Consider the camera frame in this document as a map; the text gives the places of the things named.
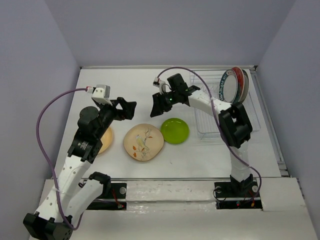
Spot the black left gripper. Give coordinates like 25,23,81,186
95,97,137,139

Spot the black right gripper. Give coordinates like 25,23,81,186
150,90,180,117

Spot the beige plate with bird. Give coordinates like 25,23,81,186
123,123,165,162

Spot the large green rimmed lettered plate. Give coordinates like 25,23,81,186
218,69,238,103

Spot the red plate with teal flower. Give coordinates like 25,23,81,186
232,66,245,103

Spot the small green red rimmed plate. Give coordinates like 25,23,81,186
240,70,250,103

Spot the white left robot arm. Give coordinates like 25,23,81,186
23,97,137,240

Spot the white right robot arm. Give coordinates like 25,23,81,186
150,73,253,197

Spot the plain yellow plate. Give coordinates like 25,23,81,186
98,127,114,154

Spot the lime green plate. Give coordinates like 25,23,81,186
160,118,190,145

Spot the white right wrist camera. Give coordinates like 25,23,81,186
152,77,166,89

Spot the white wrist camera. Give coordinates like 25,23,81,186
152,77,166,89
91,84,112,105

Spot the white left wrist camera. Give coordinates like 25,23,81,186
91,84,112,105

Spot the white wire dish rack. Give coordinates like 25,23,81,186
189,69,261,139

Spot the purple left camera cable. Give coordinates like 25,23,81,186
36,86,95,231

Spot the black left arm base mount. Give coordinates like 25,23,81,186
87,182,127,211

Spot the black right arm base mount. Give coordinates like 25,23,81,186
212,181,263,210

